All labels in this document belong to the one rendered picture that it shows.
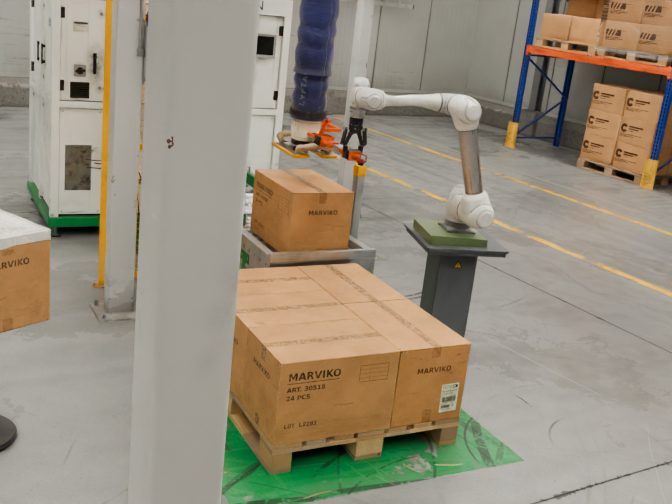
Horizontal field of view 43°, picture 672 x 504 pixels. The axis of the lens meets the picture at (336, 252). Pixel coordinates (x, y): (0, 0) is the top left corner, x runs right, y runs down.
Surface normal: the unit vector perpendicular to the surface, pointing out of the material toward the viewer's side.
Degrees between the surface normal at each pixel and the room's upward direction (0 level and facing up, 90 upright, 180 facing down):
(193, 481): 90
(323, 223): 90
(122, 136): 90
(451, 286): 90
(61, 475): 0
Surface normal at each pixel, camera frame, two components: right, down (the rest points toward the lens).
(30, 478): 0.11, -0.95
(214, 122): 0.44, 0.31
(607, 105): -0.85, 0.10
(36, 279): 0.80, 0.26
